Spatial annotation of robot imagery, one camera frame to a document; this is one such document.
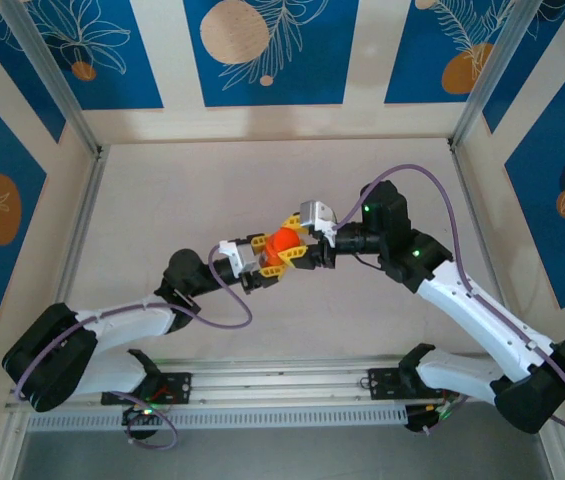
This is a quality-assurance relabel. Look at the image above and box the orange pill bottle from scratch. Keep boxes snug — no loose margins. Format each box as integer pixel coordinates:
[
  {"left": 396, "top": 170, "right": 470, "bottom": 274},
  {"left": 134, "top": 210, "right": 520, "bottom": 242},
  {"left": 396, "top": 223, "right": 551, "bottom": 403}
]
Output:
[{"left": 259, "top": 227, "right": 301, "bottom": 269}]

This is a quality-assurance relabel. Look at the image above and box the left controller board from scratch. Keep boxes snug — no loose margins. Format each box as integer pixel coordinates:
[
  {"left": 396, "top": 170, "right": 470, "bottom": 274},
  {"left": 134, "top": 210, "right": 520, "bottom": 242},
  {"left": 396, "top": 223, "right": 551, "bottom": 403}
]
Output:
[{"left": 121, "top": 405, "right": 163, "bottom": 427}]

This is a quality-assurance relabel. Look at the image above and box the controller board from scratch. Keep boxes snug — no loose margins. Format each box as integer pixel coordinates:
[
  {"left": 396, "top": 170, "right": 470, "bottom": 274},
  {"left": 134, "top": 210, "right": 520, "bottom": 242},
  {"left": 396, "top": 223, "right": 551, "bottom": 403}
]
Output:
[
  {"left": 121, "top": 405, "right": 163, "bottom": 427},
  {"left": 404, "top": 402, "right": 458, "bottom": 435}
]

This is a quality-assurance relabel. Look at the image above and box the right controller board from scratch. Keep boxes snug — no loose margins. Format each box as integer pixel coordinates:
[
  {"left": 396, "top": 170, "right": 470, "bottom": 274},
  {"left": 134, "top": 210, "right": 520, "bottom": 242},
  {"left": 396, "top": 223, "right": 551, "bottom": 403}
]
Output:
[{"left": 404, "top": 402, "right": 458, "bottom": 435}]

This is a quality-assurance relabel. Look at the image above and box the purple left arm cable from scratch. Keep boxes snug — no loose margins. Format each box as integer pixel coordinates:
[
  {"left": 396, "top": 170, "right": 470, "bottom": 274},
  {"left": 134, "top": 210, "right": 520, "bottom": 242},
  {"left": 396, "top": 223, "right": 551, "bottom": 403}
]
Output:
[{"left": 11, "top": 244, "right": 256, "bottom": 451}]

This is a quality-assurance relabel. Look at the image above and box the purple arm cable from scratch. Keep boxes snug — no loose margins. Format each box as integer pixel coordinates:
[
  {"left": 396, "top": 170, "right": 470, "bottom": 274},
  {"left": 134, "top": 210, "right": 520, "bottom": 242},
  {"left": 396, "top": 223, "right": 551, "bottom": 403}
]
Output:
[
  {"left": 11, "top": 244, "right": 256, "bottom": 451},
  {"left": 334, "top": 163, "right": 565, "bottom": 440}
]

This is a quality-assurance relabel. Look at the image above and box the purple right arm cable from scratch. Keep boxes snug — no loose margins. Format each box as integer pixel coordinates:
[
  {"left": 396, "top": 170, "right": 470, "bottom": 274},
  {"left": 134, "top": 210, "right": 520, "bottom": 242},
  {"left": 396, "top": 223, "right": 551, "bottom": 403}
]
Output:
[{"left": 334, "top": 163, "right": 565, "bottom": 440}]

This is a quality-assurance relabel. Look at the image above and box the aluminium side rail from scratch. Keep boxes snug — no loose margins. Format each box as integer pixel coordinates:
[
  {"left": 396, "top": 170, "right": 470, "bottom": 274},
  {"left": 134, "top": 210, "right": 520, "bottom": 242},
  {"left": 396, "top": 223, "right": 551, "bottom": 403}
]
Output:
[
  {"left": 44, "top": 147, "right": 109, "bottom": 357},
  {"left": 449, "top": 142, "right": 526, "bottom": 360}
]

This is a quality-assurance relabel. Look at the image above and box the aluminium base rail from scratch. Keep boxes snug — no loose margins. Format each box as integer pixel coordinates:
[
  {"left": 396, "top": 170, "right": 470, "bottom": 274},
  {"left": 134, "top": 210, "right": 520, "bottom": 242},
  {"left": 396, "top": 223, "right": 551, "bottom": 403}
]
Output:
[{"left": 5, "top": 355, "right": 557, "bottom": 416}]

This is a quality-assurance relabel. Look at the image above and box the black left mount plate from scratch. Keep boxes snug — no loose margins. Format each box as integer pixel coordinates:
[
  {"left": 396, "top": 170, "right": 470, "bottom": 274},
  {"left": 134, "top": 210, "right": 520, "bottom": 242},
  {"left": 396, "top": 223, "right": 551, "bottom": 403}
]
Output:
[{"left": 100, "top": 372, "right": 193, "bottom": 406}]

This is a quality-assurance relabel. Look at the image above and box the black mount plate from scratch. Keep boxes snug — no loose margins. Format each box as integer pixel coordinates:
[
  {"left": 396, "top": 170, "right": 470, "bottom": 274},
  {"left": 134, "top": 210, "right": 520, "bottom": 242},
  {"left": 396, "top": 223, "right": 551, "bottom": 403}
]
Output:
[
  {"left": 100, "top": 372, "right": 193, "bottom": 406},
  {"left": 367, "top": 367, "right": 461, "bottom": 401}
]

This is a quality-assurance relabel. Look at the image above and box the black right mount plate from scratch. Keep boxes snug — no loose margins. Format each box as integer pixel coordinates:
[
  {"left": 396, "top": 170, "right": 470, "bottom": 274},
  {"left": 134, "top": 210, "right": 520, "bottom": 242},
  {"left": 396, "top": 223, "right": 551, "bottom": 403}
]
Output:
[{"left": 367, "top": 367, "right": 461, "bottom": 401}]

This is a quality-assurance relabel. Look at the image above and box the grey slotted cable duct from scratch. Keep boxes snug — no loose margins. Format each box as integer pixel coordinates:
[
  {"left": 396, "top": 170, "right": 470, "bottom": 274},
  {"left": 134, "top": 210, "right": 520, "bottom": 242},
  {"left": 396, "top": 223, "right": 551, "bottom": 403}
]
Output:
[{"left": 25, "top": 405, "right": 409, "bottom": 432}]

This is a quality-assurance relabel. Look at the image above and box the aluminium frame post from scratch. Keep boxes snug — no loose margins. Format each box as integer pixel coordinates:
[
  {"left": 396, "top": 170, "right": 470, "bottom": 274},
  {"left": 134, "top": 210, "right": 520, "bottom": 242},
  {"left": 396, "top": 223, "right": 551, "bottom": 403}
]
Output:
[
  {"left": 0, "top": 0, "right": 104, "bottom": 157},
  {"left": 447, "top": 0, "right": 549, "bottom": 151}
]

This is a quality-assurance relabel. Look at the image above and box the aluminium front post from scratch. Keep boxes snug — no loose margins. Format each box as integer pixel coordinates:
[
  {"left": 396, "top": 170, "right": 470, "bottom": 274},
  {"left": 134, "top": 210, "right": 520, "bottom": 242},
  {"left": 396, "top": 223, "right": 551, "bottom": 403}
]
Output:
[
  {"left": 531, "top": 397, "right": 565, "bottom": 480},
  {"left": 0, "top": 414, "right": 28, "bottom": 480}
]

